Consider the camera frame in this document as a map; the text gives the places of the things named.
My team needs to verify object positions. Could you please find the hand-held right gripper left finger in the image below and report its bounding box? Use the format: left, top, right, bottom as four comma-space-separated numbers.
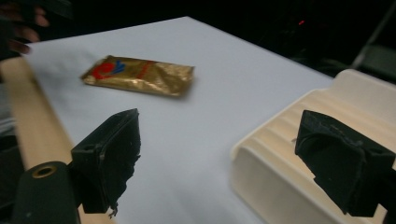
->
70, 108, 142, 218

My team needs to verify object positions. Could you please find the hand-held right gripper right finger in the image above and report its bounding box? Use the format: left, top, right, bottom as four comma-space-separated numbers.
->
294, 109, 396, 217

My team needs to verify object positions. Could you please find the cream plastic basket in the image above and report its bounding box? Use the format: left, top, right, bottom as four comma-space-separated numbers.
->
231, 68, 396, 224

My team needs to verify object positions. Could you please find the gold foil snack packet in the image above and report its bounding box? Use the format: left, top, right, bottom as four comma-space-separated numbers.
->
79, 54, 196, 98

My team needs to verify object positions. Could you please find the grey metal stand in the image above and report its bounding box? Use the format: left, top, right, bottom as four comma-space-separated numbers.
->
350, 1, 396, 70

